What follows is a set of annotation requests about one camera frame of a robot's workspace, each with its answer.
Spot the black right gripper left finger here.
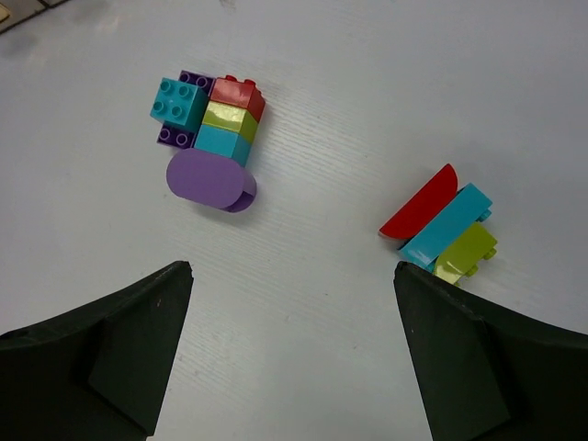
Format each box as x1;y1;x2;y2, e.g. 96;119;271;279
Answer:
1;261;194;440

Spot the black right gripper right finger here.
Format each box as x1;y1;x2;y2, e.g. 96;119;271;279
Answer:
393;262;587;440

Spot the green arched lego piece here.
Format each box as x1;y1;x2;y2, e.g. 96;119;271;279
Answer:
433;221;497;285

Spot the cyan arched lego piece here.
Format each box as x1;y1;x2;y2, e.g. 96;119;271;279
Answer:
399;183;492;270

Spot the red arched lego piece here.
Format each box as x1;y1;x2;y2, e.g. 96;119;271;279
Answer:
379;164;458;241

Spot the lilac oval lego piece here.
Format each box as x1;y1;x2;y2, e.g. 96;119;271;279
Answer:
166;148;257;212

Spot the green lego brick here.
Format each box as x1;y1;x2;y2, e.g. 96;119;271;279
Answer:
202;101;258;143

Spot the red lego brick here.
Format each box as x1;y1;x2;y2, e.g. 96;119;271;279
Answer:
210;75;266;122

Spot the cyan square lego brick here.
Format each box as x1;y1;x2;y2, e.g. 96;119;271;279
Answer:
150;77;209;132

